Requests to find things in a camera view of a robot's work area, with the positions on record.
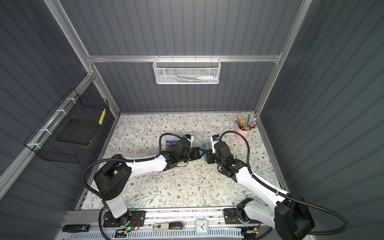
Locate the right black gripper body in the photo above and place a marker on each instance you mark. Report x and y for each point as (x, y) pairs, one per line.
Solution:
(219, 162)

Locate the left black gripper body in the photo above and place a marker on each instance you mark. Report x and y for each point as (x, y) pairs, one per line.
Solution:
(188, 156)

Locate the blue leather card holder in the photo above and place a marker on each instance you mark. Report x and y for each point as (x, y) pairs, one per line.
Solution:
(207, 146)

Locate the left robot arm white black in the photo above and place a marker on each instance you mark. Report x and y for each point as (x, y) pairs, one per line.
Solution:
(112, 177)

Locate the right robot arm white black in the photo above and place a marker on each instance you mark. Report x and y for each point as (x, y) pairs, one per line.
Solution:
(291, 220)

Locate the blue card in organizer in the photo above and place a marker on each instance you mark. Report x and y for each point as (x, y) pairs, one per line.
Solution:
(170, 144)

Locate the pink card in organizer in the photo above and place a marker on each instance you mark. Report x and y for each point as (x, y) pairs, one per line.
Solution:
(170, 138)

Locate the floral patterned table mat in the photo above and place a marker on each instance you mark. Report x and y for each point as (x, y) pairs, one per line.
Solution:
(196, 184)

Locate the pink pencil cup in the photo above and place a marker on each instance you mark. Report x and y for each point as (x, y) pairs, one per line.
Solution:
(242, 134)

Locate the coloured pencils in cup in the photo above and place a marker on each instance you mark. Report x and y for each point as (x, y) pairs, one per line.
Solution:
(246, 122)

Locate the small teal desk clock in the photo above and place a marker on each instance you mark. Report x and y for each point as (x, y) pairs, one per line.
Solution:
(202, 227)

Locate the pens in white basket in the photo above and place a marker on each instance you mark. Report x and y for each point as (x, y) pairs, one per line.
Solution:
(203, 79)

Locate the yellow tag on basket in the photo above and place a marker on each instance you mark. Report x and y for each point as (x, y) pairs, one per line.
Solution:
(102, 116)

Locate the small clear packet with label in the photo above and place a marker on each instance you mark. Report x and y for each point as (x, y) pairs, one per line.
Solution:
(281, 225)

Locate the black flat pad in basket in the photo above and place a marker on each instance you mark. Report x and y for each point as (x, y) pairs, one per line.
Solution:
(77, 132)

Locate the black stapler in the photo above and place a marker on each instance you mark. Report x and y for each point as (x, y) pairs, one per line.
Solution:
(76, 228)

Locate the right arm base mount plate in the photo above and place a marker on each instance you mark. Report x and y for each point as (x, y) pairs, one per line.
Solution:
(233, 216)

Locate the silver black device on rail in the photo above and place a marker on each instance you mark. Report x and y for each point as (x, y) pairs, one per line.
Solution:
(169, 227)

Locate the white wire mesh basket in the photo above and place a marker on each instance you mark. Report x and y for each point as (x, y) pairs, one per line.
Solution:
(166, 71)

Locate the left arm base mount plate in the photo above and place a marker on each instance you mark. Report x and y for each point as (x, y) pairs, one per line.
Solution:
(128, 220)

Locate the black wire wall basket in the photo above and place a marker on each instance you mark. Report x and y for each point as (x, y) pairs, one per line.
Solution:
(80, 107)

